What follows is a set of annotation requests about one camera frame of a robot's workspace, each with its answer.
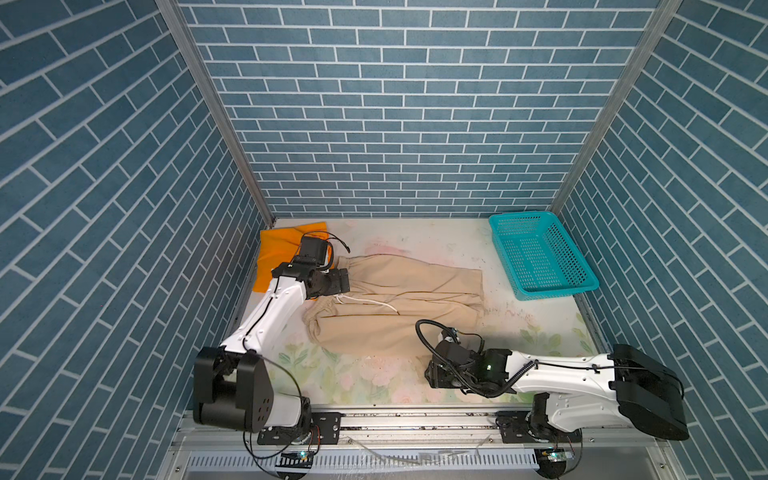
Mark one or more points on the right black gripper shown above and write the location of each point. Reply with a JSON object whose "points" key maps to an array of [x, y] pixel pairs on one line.
{"points": [[433, 376]]}

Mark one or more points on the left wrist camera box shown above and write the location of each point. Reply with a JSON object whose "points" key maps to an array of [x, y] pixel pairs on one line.
{"points": [[316, 252]]}

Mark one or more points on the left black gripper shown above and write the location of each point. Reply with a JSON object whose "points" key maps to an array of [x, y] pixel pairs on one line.
{"points": [[336, 284]]}

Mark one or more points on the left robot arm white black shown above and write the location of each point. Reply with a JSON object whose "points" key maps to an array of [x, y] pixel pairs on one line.
{"points": [[232, 387]]}

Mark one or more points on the teal plastic basket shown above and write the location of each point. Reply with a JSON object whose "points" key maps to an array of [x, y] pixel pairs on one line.
{"points": [[539, 257]]}

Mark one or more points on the white vented cable duct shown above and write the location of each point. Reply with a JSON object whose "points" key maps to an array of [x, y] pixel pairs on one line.
{"points": [[348, 461]]}

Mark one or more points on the beige shorts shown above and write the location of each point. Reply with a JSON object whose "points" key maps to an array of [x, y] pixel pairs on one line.
{"points": [[388, 295]]}

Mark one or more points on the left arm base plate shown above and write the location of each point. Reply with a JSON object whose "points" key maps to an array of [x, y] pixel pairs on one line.
{"points": [[323, 428]]}

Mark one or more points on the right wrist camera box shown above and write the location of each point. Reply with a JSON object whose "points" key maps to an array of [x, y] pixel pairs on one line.
{"points": [[450, 335]]}

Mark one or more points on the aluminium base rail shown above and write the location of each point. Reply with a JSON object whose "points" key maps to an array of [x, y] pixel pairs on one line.
{"points": [[604, 453]]}

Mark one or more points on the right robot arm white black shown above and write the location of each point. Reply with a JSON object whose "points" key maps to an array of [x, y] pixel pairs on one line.
{"points": [[625, 387]]}

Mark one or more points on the orange shorts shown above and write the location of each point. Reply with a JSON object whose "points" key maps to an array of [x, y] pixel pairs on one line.
{"points": [[280, 245]]}

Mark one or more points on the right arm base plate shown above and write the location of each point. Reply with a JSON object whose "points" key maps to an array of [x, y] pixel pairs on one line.
{"points": [[518, 427]]}

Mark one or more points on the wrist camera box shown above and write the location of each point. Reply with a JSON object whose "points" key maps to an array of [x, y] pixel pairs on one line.
{"points": [[316, 252], [450, 335]]}

